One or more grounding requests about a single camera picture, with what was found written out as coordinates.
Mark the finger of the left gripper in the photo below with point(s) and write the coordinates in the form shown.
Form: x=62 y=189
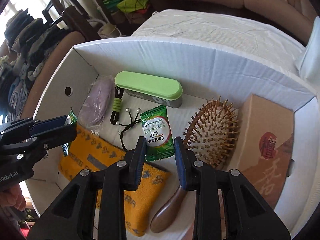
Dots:
x=20 y=130
x=54 y=137

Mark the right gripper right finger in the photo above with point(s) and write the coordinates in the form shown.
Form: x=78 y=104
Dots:
x=227 y=196

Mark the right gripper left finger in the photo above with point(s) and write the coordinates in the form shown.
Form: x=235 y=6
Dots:
x=71 y=214

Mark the orange knit sock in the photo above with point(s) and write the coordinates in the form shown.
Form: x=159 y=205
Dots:
x=90 y=152

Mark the purple item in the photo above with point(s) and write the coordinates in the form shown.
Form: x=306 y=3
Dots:
x=95 y=105

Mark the wooden bristle hairbrush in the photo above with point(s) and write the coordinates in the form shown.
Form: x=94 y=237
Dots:
x=212 y=134

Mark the brown paper incense box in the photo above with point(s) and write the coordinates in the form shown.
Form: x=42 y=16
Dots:
x=263 y=147

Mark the green silicone case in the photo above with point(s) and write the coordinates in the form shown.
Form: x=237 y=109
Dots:
x=161 y=90

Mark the person's left hand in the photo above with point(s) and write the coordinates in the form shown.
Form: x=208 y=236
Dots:
x=13 y=197

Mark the white cardboard box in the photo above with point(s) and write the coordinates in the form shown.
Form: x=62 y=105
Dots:
x=205 y=71

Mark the white canvas bag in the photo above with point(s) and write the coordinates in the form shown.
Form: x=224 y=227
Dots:
x=307 y=63

